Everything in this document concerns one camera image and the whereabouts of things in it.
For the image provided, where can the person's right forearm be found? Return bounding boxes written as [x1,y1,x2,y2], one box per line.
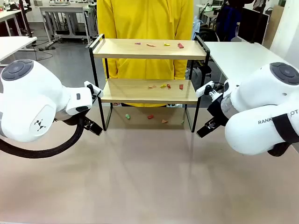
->
[104,58,119,79]

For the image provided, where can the black stand pole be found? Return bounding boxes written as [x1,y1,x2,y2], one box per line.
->
[19,0,33,38]

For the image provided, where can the person's left forearm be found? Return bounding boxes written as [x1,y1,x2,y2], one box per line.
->
[174,59,188,80]

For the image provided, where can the white desk grey legs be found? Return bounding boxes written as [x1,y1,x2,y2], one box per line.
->
[39,6,99,49]

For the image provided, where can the black office chair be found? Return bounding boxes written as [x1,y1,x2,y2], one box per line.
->
[198,27,219,42]

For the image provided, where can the white side table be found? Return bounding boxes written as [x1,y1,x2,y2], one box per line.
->
[202,41,292,81]
[0,36,38,67]

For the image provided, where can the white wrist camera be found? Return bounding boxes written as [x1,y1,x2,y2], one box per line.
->
[195,81,214,98]
[83,80,104,97]

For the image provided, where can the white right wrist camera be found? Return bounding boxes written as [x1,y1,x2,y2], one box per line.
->
[195,81,214,98]

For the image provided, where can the background person in dark blue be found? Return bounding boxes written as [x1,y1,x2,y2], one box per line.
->
[215,0,242,42]

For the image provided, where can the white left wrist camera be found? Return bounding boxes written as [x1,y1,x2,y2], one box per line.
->
[83,80,104,97]

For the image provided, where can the brown cardboard sheet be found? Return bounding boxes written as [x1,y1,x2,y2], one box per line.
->
[270,5,285,49]

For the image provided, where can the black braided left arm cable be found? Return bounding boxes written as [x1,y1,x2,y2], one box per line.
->
[0,113,86,159]

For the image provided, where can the black frame wooden shelf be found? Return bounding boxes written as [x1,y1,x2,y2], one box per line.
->
[88,34,211,133]

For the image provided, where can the black velcro arm strap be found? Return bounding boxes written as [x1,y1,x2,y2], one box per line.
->
[273,114,299,143]

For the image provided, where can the black flat panel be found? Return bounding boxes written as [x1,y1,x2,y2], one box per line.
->
[238,7,271,45]

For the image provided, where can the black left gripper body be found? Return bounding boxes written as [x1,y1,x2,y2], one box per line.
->
[54,111,86,126]

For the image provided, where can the person in yellow hoodie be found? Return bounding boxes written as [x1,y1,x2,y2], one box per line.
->
[96,0,194,108]

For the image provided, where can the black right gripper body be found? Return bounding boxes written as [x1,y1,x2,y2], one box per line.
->
[207,94,231,125]

